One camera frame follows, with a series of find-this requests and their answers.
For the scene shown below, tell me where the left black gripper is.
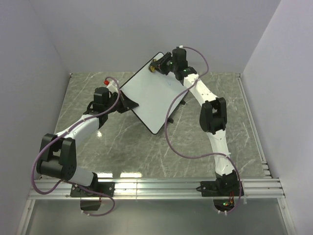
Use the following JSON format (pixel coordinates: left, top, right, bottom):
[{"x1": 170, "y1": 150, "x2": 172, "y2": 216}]
[{"x1": 105, "y1": 91, "x2": 138, "y2": 115}]

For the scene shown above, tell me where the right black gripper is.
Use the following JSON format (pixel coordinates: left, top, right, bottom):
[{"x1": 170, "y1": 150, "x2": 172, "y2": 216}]
[{"x1": 150, "y1": 53, "x2": 177, "y2": 77}]

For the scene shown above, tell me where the white rectangular whiteboard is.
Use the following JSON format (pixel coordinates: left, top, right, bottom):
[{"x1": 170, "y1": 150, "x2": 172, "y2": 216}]
[{"x1": 121, "y1": 60, "x2": 186, "y2": 135}]

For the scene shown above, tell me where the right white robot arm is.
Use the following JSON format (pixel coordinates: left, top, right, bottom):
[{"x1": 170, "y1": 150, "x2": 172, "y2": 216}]
[{"x1": 149, "y1": 46, "x2": 243, "y2": 196}]

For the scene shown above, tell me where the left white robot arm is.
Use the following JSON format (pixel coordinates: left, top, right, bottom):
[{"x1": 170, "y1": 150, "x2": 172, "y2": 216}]
[{"x1": 32, "y1": 87, "x2": 139, "y2": 197}]

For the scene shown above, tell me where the black whiteboard stand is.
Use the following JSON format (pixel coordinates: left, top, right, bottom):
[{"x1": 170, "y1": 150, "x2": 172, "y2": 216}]
[{"x1": 167, "y1": 99, "x2": 186, "y2": 124}]

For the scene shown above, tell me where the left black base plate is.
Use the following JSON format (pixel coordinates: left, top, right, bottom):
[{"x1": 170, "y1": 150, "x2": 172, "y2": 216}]
[{"x1": 70, "y1": 182, "x2": 115, "y2": 197}]

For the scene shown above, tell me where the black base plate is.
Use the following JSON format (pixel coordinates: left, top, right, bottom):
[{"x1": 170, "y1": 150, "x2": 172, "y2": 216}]
[
  {"x1": 70, "y1": 182, "x2": 115, "y2": 197},
  {"x1": 196, "y1": 175, "x2": 244, "y2": 197}
]

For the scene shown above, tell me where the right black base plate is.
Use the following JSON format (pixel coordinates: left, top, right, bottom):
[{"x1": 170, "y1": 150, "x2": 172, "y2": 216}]
[{"x1": 196, "y1": 175, "x2": 244, "y2": 197}]

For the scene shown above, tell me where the aluminium right side rail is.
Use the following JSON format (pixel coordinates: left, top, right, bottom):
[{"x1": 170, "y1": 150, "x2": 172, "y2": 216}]
[{"x1": 236, "y1": 73, "x2": 273, "y2": 178}]

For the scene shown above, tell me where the aluminium rail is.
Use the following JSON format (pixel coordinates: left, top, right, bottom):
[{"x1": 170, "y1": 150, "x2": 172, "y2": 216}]
[
  {"x1": 16, "y1": 177, "x2": 285, "y2": 235},
  {"x1": 236, "y1": 73, "x2": 273, "y2": 178}
]

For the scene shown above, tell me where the aluminium front rail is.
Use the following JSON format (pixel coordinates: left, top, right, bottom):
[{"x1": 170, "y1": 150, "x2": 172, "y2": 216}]
[{"x1": 16, "y1": 177, "x2": 285, "y2": 235}]

